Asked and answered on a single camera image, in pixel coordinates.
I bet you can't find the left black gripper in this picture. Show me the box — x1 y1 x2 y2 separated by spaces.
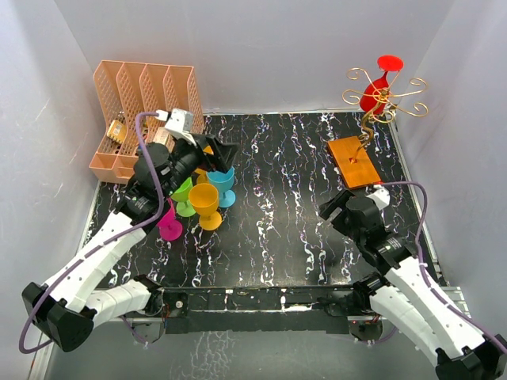
161 132 239 199

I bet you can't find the cyan wine glass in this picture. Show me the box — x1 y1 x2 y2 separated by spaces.
207 167 236 208

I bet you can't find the yellow-orange wine glass front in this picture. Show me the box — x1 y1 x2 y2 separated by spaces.
194 146 213 184

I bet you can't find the orange wine glass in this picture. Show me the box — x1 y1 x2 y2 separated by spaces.
189 183 222 231

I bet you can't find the green wine glass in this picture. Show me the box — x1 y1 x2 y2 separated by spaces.
171 177 196 218

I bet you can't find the magenta wine glass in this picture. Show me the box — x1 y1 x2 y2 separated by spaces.
157 198 183 241

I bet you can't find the red wine glass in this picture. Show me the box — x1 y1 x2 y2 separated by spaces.
359 55 404 116

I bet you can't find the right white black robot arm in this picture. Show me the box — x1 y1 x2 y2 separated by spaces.
319 185 506 379

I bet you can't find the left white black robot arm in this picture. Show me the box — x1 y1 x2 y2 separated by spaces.
21 134 239 352

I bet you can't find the yellow tag in organizer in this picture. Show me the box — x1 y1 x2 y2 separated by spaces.
106 120 128 144

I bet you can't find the black front base bar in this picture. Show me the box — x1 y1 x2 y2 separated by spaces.
160 285 360 334

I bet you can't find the peach plastic file organizer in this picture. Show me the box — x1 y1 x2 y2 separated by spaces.
90 60 205 184

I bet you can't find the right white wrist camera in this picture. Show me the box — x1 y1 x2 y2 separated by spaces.
367 184 391 211

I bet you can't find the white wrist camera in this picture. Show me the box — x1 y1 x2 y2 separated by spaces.
367 184 391 211
155 108 196 146

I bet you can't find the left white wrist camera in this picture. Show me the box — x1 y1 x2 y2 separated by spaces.
155 108 196 146

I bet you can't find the gold wire glass rack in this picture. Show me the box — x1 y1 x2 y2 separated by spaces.
327 67 429 189

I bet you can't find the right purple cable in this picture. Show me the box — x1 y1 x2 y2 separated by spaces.
352 180 507 357

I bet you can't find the purple cable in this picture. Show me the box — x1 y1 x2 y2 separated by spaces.
352 180 507 357
18 112 175 354

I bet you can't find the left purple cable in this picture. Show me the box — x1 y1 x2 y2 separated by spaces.
18 112 175 354

